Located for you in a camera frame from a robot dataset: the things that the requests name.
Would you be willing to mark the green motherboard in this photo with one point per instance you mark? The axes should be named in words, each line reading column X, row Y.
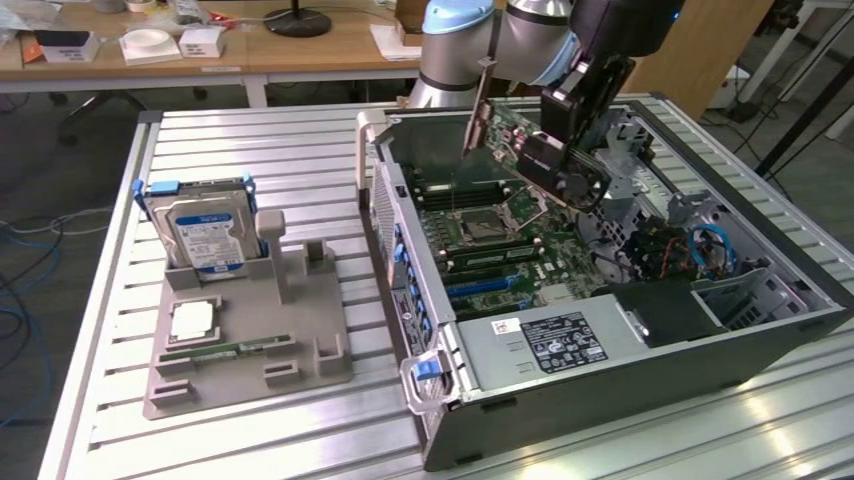
column 567, row 250

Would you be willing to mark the steel socket cover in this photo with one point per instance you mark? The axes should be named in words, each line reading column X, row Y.
column 514, row 206

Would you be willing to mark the hard disk in blue carrier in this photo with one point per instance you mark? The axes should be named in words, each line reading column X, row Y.
column 200, row 235

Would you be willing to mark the small white box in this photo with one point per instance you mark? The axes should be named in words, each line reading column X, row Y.
column 202, row 42

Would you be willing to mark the black and white box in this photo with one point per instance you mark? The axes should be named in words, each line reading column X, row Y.
column 67, row 50

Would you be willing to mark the steel locking lever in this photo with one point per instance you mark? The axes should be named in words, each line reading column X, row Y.
column 454, row 192

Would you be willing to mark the wooden desk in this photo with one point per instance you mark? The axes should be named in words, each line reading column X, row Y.
column 133, row 72

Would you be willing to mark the black-latch RAM slot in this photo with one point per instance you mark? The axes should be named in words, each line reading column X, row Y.
column 462, row 191
column 464, row 203

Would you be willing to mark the orange booklet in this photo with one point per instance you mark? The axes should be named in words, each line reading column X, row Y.
column 29, row 52

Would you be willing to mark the white square tape holder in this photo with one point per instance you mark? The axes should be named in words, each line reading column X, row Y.
column 150, row 47

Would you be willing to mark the steel disk bay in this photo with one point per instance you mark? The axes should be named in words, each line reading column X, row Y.
column 774, row 300

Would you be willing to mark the white desk frame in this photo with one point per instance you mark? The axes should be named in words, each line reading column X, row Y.
column 774, row 55

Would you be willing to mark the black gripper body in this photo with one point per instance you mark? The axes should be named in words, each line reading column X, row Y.
column 627, row 25

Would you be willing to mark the black lamp base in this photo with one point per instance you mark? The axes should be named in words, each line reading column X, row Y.
column 296, row 25

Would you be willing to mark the white-latch RAM slot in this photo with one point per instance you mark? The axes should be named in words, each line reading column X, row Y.
column 460, row 185
column 463, row 197

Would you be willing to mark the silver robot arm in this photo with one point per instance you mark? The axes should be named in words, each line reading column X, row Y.
column 454, row 65

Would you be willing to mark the grey cup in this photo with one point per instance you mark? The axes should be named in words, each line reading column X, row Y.
column 108, row 5

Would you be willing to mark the white paper sheet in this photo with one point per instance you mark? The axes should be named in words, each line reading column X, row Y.
column 387, row 45

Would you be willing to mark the green RAM stick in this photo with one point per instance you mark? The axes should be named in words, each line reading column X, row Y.
column 214, row 354
column 494, row 255

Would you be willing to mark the grey parts rack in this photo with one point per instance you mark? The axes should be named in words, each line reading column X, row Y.
column 280, row 320

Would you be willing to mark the cardboard box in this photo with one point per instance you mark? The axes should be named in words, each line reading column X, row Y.
column 408, row 15

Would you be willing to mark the grey power supply unit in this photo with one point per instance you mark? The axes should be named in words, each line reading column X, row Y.
column 494, row 360

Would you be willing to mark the wooden cabinet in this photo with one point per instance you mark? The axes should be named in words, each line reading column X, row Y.
column 727, row 50

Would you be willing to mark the silver chipset heatsink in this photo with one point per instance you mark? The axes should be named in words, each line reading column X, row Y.
column 559, row 293

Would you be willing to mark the green low-profile graphics card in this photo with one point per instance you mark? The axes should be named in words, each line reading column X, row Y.
column 507, row 130

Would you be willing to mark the black stand pole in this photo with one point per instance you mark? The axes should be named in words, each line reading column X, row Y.
column 801, row 106

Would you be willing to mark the blue expansion slot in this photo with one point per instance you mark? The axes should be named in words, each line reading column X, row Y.
column 483, row 287

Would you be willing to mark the silver CPU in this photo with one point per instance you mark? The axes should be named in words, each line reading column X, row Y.
column 194, row 320

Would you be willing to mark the perforated steel drive cage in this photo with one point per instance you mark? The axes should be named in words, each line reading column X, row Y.
column 621, row 180

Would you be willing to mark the CPU socket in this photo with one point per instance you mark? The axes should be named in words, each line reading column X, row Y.
column 482, row 227

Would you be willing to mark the blue case release latch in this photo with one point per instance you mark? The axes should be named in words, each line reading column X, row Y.
column 427, row 372

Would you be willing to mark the long black expansion slot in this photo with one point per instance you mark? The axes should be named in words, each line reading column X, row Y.
column 487, row 273

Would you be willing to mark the black office chair base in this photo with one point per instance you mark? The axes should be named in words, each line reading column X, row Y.
column 87, row 107

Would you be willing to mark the black and silver PC case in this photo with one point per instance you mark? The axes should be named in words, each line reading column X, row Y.
column 601, row 400

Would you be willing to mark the blue card retention latch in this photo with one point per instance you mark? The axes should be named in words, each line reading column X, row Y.
column 423, row 325
column 404, row 252
column 410, row 272
column 419, row 307
column 414, row 290

